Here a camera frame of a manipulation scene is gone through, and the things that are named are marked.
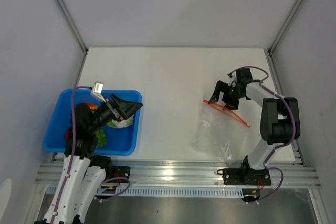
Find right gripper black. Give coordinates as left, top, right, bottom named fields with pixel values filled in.
left=208, top=80, right=245, bottom=110

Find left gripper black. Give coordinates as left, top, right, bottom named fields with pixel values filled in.
left=88, top=92, right=142, bottom=133

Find white green toy cabbage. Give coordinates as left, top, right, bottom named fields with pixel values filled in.
left=107, top=118, right=133, bottom=129

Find red orange toy mango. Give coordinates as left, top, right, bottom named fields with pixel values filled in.
left=87, top=103, right=99, bottom=110

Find clear zip top bag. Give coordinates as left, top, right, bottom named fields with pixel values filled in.
left=191, top=100, right=250, bottom=163

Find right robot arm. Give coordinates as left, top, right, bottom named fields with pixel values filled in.
left=208, top=66, right=300, bottom=184

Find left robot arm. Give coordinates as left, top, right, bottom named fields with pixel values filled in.
left=39, top=94, right=143, bottom=223

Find blue plastic tray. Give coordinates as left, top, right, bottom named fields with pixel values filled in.
left=42, top=89, right=142, bottom=156

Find green toy grapes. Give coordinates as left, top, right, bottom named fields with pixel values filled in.
left=96, top=129, right=107, bottom=147

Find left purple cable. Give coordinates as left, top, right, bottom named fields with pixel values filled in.
left=49, top=85, right=92, bottom=224

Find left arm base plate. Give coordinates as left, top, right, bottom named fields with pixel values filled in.
left=106, top=166, right=131, bottom=184

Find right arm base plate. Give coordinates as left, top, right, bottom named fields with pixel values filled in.
left=222, top=168, right=271, bottom=186

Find slotted cable duct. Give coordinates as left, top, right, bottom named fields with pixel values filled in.
left=46, top=186, right=245, bottom=198

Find aluminium mounting rail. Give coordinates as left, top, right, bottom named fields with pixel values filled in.
left=35, top=159, right=321, bottom=189

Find left frame post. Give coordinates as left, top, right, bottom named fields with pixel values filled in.
left=54, top=0, right=88, bottom=55

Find frame post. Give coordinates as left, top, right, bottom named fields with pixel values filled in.
left=54, top=0, right=88, bottom=55
left=268, top=0, right=306, bottom=56

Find right frame post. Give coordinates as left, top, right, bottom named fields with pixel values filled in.
left=268, top=0, right=306, bottom=56

